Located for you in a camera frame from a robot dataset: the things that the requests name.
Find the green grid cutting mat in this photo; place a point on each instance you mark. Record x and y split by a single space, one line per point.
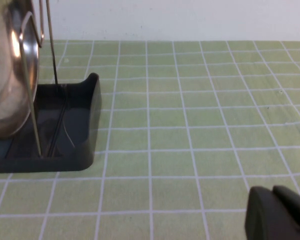
190 125

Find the stainless pot lid black knob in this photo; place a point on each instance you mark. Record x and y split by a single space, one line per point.
5 87

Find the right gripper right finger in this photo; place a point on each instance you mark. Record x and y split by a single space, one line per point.
298 210

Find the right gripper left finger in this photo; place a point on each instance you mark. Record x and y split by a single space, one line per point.
262 220

